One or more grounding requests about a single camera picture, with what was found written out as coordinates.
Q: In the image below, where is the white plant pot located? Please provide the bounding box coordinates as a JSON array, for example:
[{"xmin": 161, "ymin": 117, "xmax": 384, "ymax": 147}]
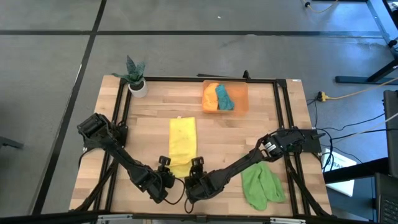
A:
[{"xmin": 127, "ymin": 79, "xmax": 149, "ymax": 99}]

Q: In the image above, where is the orange plastic basket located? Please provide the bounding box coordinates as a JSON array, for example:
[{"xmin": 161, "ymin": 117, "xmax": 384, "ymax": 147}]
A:
[{"xmin": 201, "ymin": 80, "xmax": 250, "ymax": 117}]

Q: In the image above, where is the teal microfiber towel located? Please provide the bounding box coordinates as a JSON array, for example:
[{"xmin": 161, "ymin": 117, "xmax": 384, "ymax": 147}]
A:
[{"xmin": 216, "ymin": 83, "xmax": 235, "ymax": 111}]

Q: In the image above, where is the yellow extension cord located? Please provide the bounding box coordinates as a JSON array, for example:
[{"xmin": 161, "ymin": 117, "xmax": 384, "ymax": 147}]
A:
[{"xmin": 317, "ymin": 77, "xmax": 398, "ymax": 103}]

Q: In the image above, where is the black desk edge bar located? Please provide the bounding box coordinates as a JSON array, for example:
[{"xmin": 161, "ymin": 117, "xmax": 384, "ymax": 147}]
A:
[{"xmin": 323, "ymin": 157, "xmax": 390, "ymax": 185}]

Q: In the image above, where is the orange microfiber towel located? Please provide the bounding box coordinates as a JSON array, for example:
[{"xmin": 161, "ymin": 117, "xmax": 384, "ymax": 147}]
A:
[{"xmin": 201, "ymin": 82, "xmax": 220, "ymax": 113}]

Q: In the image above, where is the yellow cable with black plug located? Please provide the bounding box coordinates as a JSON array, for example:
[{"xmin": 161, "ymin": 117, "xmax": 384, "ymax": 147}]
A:
[{"xmin": 300, "ymin": 0, "xmax": 340, "ymax": 15}]

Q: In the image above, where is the black beam with silver brackets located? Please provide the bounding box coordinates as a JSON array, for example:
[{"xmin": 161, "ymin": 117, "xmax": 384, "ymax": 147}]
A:
[{"xmin": 0, "ymin": 211, "xmax": 398, "ymax": 224}]

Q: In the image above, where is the dark floor object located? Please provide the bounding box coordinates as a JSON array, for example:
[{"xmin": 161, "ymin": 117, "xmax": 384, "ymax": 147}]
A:
[{"xmin": 0, "ymin": 135, "xmax": 24, "ymax": 150}]

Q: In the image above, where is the black floor cable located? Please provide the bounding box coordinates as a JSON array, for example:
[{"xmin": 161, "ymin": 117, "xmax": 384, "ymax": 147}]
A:
[{"xmin": 323, "ymin": 112, "xmax": 386, "ymax": 133}]

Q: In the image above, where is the green artificial plant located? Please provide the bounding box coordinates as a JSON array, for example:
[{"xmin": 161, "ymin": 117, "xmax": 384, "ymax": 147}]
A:
[{"xmin": 111, "ymin": 55, "xmax": 147, "ymax": 85}]

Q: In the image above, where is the yellow microfiber towel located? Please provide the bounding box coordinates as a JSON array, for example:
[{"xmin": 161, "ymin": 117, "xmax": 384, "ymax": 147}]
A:
[{"xmin": 169, "ymin": 116, "xmax": 198, "ymax": 179}]

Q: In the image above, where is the green microfiber towel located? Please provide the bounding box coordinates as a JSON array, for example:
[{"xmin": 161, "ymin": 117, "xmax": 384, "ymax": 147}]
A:
[{"xmin": 241, "ymin": 161, "xmax": 287, "ymax": 212}]

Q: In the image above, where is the white printed box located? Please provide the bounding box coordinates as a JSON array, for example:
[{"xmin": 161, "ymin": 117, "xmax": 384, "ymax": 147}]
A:
[{"xmin": 322, "ymin": 147, "xmax": 357, "ymax": 197}]

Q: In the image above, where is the black desk leg frame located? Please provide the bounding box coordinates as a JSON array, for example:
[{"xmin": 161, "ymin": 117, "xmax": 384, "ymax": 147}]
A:
[{"xmin": 335, "ymin": 0, "xmax": 398, "ymax": 85}]

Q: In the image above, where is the black keyboard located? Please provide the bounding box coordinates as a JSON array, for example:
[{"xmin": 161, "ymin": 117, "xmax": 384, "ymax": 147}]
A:
[{"xmin": 374, "ymin": 172, "xmax": 398, "ymax": 224}]

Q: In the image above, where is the white cable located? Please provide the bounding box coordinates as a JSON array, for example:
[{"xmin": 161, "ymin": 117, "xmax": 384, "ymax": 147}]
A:
[{"xmin": 351, "ymin": 111, "xmax": 398, "ymax": 138}]

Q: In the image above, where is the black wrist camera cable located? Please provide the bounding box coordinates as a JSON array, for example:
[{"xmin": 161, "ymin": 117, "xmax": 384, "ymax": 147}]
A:
[
  {"xmin": 164, "ymin": 177, "xmax": 187, "ymax": 206},
  {"xmin": 183, "ymin": 198, "xmax": 195, "ymax": 215}
]

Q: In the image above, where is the black aluminium table frame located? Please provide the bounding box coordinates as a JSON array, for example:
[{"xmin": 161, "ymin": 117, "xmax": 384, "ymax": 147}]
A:
[{"xmin": 73, "ymin": 75, "xmax": 335, "ymax": 218}]

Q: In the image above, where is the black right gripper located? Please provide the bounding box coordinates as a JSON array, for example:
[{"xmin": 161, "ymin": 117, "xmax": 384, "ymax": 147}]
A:
[{"xmin": 185, "ymin": 156, "xmax": 225, "ymax": 205}]

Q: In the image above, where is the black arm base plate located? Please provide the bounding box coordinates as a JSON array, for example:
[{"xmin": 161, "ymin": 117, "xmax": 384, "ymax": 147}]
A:
[
  {"xmin": 278, "ymin": 127, "xmax": 323, "ymax": 154},
  {"xmin": 82, "ymin": 124, "xmax": 129, "ymax": 150}
]

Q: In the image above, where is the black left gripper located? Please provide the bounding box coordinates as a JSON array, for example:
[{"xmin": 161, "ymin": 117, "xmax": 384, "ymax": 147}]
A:
[{"xmin": 144, "ymin": 155, "xmax": 175, "ymax": 205}]

